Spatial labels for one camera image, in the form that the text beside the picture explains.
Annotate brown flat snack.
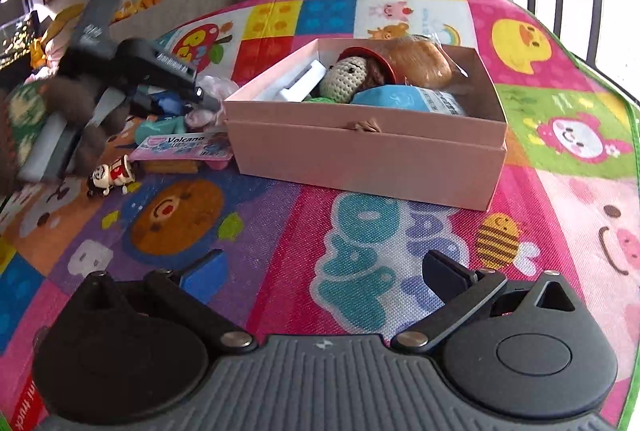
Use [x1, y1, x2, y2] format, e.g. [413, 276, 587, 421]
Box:
[144, 158, 199, 176]

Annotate colourful cartoon play mat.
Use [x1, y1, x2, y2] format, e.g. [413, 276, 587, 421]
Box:
[0, 0, 640, 431]

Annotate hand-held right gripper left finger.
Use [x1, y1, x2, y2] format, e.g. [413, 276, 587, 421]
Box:
[69, 250, 259, 355]

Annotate person's left forearm brown sleeve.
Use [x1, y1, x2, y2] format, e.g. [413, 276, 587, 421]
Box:
[42, 75, 128, 176]

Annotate blue tissue packet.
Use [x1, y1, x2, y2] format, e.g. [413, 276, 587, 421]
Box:
[350, 85, 468, 118]

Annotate black white red figurine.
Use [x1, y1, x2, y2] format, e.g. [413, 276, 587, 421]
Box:
[86, 155, 142, 198]

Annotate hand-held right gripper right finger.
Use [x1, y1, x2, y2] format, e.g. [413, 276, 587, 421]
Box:
[391, 250, 584, 355]

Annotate white power adapter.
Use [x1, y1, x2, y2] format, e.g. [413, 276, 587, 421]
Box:
[256, 58, 329, 104]

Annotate row of yellow plush toys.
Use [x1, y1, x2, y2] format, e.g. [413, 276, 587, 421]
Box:
[111, 0, 165, 22]

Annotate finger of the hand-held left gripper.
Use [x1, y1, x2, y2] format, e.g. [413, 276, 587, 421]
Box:
[131, 83, 222, 118]

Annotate bread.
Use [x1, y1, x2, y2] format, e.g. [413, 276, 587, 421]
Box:
[372, 36, 473, 92]

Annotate glass display cabinet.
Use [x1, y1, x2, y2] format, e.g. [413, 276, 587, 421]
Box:
[0, 0, 40, 72]

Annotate pink cardboard box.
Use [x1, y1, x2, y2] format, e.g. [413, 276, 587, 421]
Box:
[223, 37, 509, 212]

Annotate crochet doll with red hat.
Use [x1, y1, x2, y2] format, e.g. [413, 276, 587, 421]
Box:
[302, 46, 401, 104]

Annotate plush toys by wall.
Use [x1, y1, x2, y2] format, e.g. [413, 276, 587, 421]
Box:
[29, 3, 87, 68]

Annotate pink printed card packet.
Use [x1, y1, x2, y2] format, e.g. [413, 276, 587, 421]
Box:
[135, 132, 235, 162]

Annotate pink plastic bag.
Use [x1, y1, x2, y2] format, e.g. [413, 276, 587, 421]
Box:
[189, 77, 242, 124]

